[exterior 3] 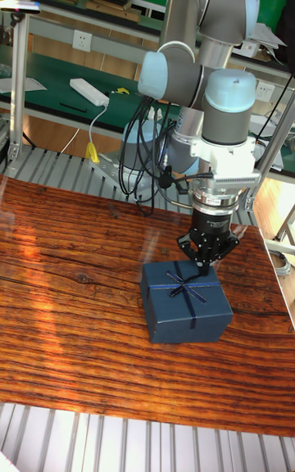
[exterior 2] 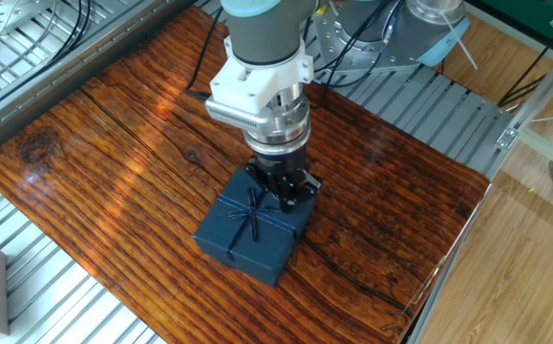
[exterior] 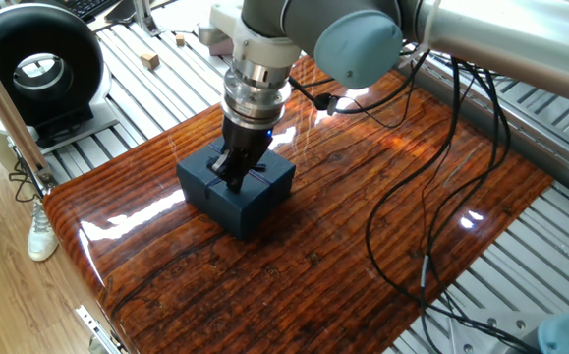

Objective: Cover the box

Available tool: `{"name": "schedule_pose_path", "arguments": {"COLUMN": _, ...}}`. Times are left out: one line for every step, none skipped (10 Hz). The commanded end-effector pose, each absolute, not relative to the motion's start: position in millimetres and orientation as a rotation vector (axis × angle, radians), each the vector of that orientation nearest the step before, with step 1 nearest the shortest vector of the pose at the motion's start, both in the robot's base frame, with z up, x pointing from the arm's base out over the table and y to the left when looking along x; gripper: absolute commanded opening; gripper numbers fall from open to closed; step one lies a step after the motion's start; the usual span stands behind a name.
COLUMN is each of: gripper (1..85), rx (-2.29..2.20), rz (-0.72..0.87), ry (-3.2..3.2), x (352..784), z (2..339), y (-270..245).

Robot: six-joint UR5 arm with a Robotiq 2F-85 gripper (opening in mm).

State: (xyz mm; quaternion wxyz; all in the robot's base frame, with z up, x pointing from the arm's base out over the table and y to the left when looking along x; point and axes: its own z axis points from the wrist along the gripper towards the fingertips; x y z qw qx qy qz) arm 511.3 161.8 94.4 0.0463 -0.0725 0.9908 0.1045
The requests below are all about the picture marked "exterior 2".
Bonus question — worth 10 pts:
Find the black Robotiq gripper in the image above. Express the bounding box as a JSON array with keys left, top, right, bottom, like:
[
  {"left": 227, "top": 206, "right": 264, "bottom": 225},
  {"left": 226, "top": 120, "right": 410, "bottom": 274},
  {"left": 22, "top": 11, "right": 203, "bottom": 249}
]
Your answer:
[{"left": 245, "top": 142, "right": 324, "bottom": 214}]

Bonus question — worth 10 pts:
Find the blue gift box lid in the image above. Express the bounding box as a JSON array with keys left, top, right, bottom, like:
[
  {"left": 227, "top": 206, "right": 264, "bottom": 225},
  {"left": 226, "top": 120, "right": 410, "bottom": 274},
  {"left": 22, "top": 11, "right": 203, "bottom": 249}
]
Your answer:
[{"left": 193, "top": 166, "right": 318, "bottom": 288}]

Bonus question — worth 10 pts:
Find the wood-grain table mat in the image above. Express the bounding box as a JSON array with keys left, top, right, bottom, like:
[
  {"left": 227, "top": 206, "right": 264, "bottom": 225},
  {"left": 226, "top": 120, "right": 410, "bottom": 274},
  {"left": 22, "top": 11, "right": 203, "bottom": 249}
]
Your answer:
[{"left": 0, "top": 4, "right": 491, "bottom": 344}]

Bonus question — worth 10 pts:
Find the silver perforated mounting plate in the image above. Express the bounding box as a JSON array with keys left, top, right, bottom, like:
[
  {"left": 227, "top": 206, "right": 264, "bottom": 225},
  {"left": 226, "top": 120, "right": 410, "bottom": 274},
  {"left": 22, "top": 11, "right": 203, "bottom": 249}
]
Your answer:
[{"left": 0, "top": 0, "right": 55, "bottom": 35}]

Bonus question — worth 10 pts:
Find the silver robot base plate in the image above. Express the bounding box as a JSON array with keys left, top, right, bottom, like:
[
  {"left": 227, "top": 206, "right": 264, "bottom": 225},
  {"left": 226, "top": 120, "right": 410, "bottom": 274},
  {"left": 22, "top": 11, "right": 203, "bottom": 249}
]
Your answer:
[{"left": 311, "top": 4, "right": 430, "bottom": 75}]

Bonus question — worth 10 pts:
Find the aluminium frame beam with bracket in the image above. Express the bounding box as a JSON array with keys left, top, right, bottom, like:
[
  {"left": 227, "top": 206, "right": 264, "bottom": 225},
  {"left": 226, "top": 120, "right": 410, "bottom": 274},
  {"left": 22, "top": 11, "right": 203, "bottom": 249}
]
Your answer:
[{"left": 495, "top": 42, "right": 553, "bottom": 154}]

